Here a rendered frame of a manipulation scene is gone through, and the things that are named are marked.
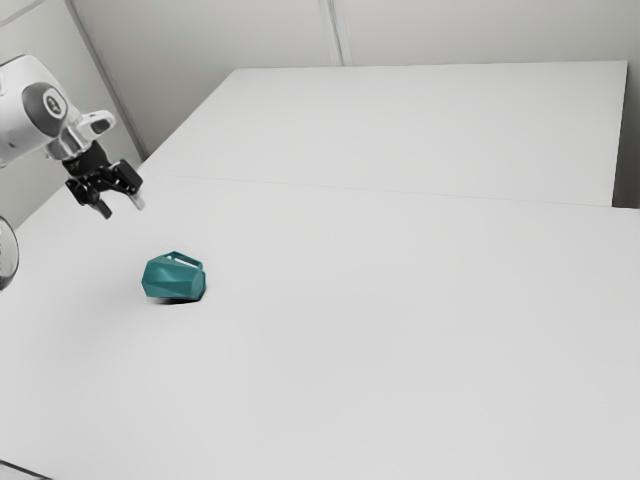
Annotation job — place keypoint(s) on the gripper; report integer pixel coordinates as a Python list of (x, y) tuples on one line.
[(92, 164)]

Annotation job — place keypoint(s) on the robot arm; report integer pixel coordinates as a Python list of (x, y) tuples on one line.
[(25, 115)]

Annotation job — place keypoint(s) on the teal faceted mug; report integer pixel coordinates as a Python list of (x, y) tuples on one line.
[(172, 280)]

